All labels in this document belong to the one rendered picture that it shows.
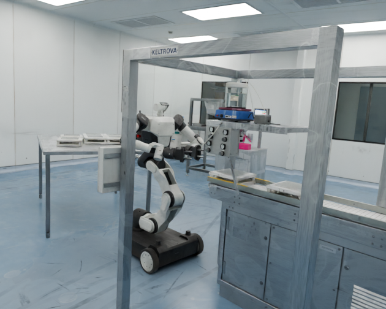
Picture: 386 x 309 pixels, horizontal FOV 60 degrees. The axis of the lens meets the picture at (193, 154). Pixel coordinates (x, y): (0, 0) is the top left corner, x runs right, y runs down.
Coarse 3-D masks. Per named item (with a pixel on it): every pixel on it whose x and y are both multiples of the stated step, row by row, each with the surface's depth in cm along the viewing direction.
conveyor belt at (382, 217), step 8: (208, 184) 241; (216, 184) 236; (256, 184) 241; (248, 192) 217; (280, 200) 202; (336, 208) 192; (344, 208) 193; (352, 208) 194; (336, 216) 179; (368, 216) 180; (376, 216) 181; (384, 216) 182; (368, 224) 168
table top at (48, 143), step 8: (40, 136) 425; (48, 136) 430; (56, 136) 436; (40, 144) 356; (48, 144) 359; (88, 144) 379; (96, 144) 383; (104, 144) 387; (112, 144) 392; (120, 144) 396; (48, 152) 313; (56, 152) 316; (64, 152) 319; (72, 152) 323; (80, 152) 326; (88, 152) 329; (96, 152) 333; (136, 152) 351
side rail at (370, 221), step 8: (224, 184) 229; (232, 184) 224; (256, 192) 211; (264, 192) 207; (288, 200) 196; (296, 200) 193; (328, 208) 180; (344, 216) 174; (352, 216) 172; (360, 216) 169; (376, 224) 164; (384, 224) 162
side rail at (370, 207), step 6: (258, 180) 242; (324, 198) 209; (330, 198) 206; (336, 198) 204; (342, 198) 202; (348, 204) 199; (354, 204) 196; (360, 204) 194; (366, 204) 192; (372, 210) 190; (378, 210) 188; (384, 210) 186
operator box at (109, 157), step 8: (104, 152) 186; (112, 152) 189; (120, 152) 193; (104, 160) 186; (112, 160) 190; (120, 160) 194; (104, 168) 187; (112, 168) 191; (120, 168) 195; (104, 176) 188; (112, 176) 192; (104, 184) 188; (112, 184) 192; (104, 192) 189
